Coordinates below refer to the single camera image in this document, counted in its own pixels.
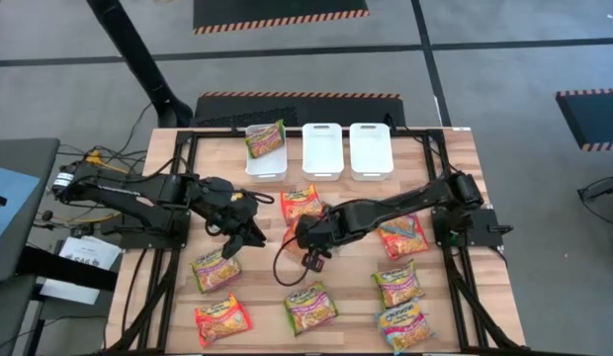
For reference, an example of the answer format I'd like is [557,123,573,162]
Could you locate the orange Maruchan ramen pack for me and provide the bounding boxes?
[194,292,253,349]
[281,217,312,258]
[376,213,430,262]
[279,184,325,226]

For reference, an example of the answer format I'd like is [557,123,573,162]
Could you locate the black aluminium table frame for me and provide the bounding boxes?
[106,127,528,356]

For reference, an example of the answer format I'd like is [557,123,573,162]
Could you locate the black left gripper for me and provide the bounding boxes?
[196,176,267,259]

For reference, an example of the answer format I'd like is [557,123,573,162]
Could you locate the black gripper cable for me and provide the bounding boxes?
[272,236,312,288]
[241,190,276,205]

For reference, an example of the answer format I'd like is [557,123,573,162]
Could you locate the green Maruchan ramen pack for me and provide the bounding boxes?
[189,246,243,295]
[283,280,340,337]
[244,119,287,159]
[371,259,426,311]

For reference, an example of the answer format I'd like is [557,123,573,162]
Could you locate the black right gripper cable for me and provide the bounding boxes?
[272,236,312,288]

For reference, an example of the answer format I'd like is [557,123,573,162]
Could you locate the black desk beam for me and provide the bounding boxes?
[17,245,119,293]

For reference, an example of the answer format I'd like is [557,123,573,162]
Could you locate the white paper sheets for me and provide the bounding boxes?
[39,235,124,307]

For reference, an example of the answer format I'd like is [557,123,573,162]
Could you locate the yellow cable connector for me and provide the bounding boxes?
[83,150,128,174]

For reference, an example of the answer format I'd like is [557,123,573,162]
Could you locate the grey side desk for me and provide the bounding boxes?
[0,136,61,283]

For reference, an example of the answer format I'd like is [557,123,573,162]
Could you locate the blue Maruchan ramen pack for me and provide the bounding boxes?
[375,299,436,355]

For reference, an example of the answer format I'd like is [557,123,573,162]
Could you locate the black striped-edge floor mat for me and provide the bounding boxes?
[555,87,613,152]
[192,91,406,129]
[192,0,371,36]

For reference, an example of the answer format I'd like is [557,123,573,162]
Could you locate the yellow floor cable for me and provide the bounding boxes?
[53,212,123,224]

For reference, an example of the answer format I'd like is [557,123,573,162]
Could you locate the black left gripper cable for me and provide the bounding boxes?
[241,190,276,205]

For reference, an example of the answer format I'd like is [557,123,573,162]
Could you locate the black floor cable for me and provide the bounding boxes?
[56,101,157,172]

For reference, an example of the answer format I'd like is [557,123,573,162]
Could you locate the white plastic bin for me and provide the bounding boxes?
[301,122,345,182]
[244,123,289,183]
[349,122,395,182]

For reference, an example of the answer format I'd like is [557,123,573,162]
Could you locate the black camera stand pole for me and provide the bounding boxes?
[85,0,194,129]

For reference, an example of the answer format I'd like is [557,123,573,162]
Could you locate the blue sheet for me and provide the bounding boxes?
[0,164,42,251]

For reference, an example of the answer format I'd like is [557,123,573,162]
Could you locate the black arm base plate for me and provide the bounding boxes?
[431,207,514,248]
[101,210,192,250]

